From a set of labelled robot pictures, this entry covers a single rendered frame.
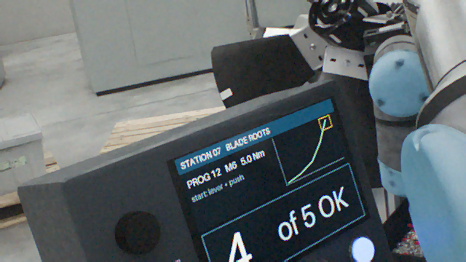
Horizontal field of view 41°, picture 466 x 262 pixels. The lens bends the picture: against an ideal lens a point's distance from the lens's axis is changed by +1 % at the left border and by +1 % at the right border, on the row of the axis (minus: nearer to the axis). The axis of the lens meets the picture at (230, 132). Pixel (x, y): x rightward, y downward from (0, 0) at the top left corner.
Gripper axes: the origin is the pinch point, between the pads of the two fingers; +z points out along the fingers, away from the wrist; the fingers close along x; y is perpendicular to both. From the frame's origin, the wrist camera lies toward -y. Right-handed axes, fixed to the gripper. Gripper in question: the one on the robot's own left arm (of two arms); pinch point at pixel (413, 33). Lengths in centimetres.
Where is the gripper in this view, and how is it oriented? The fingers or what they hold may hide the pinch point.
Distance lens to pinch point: 112.1
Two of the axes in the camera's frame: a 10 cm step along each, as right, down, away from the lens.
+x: 2.5, 9.3, 2.6
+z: 2.5, -3.3, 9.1
